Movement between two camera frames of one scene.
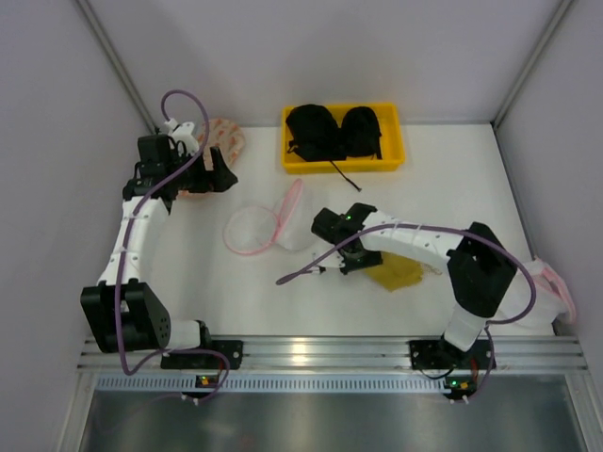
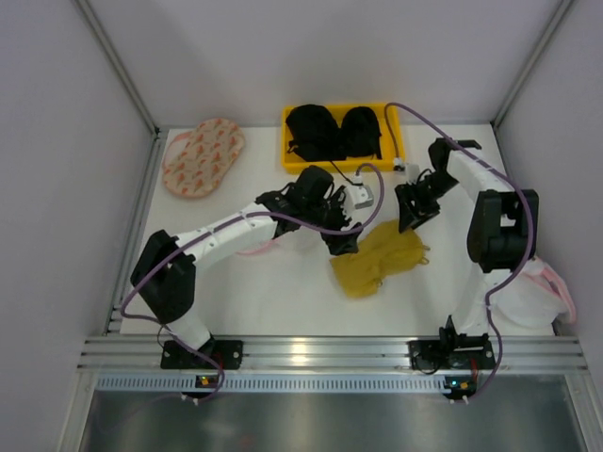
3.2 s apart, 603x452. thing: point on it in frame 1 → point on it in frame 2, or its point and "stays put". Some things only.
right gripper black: [360, 263] → [414, 203]
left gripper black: [207, 169] → [337, 218]
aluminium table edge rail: [274, 383] stays put
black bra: [317, 137] stays put
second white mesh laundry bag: [551, 302] stays put
